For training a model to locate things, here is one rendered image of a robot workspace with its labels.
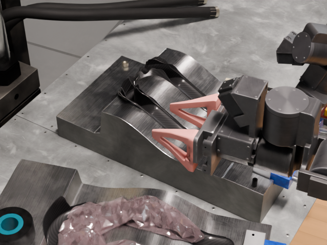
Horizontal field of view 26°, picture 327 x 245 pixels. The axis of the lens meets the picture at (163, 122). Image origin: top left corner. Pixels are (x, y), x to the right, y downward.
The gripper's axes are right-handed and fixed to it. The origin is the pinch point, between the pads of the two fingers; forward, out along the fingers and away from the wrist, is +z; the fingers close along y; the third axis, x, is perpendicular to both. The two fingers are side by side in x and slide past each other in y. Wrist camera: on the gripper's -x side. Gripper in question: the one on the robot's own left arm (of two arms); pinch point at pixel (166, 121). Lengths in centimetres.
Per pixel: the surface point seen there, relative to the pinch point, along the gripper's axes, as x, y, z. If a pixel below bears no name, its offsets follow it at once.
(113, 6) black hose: 31, -68, 47
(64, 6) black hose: 29, -59, 56
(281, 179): 30.0, -24.1, -12.8
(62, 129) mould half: 36, -25, 38
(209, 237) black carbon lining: 34.4, -8.6, -4.1
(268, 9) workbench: 39, -94, 12
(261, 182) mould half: 30.8, -22.3, -9.3
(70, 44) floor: 117, -150, 119
